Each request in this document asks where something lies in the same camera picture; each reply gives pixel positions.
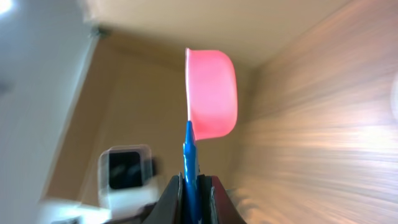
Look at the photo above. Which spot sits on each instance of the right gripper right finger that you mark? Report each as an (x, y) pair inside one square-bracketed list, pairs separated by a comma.
[(216, 206)]

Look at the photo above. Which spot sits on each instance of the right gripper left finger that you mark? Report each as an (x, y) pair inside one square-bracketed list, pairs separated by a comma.
[(168, 209)]

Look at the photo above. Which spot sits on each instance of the pink scoop with blue handle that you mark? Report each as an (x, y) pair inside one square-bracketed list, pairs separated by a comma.
[(212, 111)]

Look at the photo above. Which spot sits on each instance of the white digital kitchen scale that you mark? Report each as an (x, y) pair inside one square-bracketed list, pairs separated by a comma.
[(127, 190)]

